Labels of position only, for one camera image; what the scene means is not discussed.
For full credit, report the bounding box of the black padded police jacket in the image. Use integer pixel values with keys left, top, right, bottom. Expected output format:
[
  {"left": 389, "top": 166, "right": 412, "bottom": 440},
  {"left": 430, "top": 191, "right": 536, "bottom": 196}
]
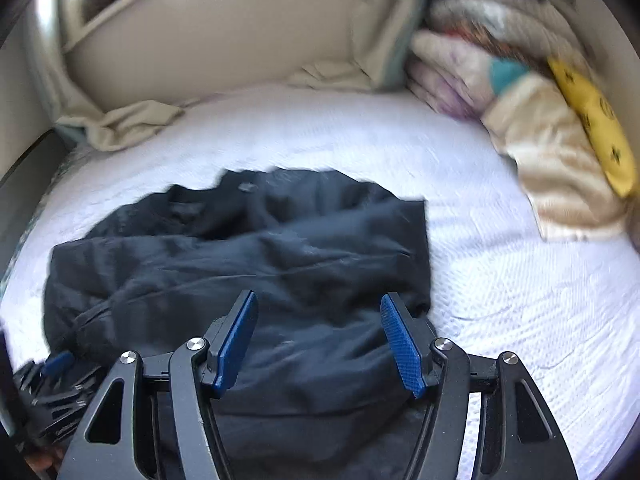
[{"left": 43, "top": 169, "right": 431, "bottom": 479}]

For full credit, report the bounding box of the white quilted mattress cover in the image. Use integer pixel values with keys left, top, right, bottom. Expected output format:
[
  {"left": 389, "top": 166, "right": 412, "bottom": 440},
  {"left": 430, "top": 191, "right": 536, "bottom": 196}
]
[{"left": 1, "top": 87, "right": 639, "bottom": 479}]

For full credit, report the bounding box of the cream folded blanket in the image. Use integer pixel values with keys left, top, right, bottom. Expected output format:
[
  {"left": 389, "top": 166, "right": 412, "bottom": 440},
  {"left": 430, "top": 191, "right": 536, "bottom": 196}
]
[{"left": 482, "top": 73, "right": 627, "bottom": 242}]

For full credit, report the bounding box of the yellow patterned pillow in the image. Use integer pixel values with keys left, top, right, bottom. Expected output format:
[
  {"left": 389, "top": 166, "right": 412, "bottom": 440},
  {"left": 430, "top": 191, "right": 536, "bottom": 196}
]
[{"left": 548, "top": 58, "right": 639, "bottom": 198}]

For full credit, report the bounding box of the lilac floral folded quilt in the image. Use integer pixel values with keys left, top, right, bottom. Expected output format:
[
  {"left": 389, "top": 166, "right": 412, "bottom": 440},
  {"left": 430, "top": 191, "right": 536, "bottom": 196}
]
[{"left": 406, "top": 28, "right": 533, "bottom": 122}]

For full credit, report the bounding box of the beige crumpled sheet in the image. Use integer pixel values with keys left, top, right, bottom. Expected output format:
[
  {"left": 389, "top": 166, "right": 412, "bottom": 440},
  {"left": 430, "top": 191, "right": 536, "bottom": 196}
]
[{"left": 49, "top": 0, "right": 423, "bottom": 152}]

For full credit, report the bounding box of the grey dotted folded quilt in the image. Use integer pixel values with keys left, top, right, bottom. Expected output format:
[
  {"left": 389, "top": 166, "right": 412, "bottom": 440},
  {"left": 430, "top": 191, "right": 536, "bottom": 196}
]
[{"left": 428, "top": 0, "right": 597, "bottom": 76}]

